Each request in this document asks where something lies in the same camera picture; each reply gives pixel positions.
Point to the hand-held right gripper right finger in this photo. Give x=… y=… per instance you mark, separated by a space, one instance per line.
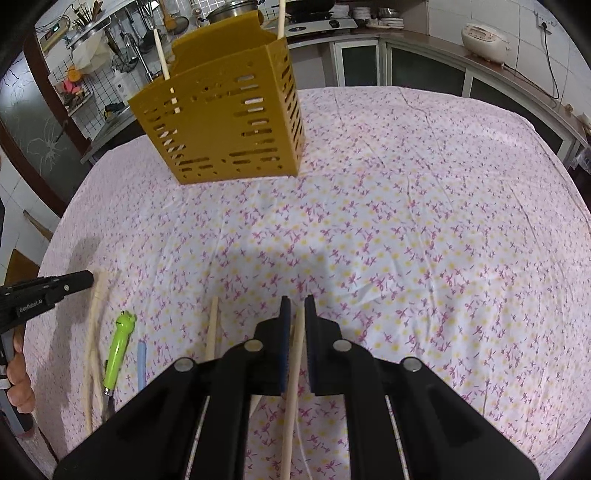
x=311 y=350

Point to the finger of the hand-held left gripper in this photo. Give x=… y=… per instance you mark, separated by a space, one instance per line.
x=74 y=282

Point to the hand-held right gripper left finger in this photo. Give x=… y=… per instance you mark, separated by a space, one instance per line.
x=285 y=350

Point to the yellow slotted utensil holder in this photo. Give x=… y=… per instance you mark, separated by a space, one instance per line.
x=221 y=138

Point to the row of hanging kitchen utensils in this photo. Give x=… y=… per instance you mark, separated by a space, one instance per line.
x=138 y=32

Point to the person's left hand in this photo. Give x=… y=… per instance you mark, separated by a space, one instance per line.
x=21 y=374

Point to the wooden stick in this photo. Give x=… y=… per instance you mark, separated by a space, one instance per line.
x=39 y=226

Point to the steel sink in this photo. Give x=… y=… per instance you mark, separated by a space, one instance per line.
x=111 y=134

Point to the dark framed glass door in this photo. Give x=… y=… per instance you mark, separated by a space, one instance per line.
x=32 y=129

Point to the white soap bottle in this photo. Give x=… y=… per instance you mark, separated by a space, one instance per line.
x=121 y=87

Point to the white hanging cloth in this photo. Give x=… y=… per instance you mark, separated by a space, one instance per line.
x=90 y=53

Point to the wooden box with display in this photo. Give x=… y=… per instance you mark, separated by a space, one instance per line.
x=53 y=32

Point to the cutlery cup on rack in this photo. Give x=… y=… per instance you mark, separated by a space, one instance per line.
x=87 y=14

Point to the kitchen counter cabinet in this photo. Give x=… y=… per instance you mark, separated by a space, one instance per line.
x=415 y=64

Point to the steel cooking pot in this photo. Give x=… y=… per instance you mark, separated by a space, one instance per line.
x=231 y=11

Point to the steel gas stove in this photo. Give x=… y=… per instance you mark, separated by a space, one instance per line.
x=323 y=25

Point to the stack of dishes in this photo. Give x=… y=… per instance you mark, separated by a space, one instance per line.
x=369 y=16

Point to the black wok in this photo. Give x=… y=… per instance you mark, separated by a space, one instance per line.
x=309 y=4

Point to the white rice cooker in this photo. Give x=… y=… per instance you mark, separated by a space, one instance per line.
x=485 y=41

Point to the wall power socket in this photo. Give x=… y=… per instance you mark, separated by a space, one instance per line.
x=545 y=22

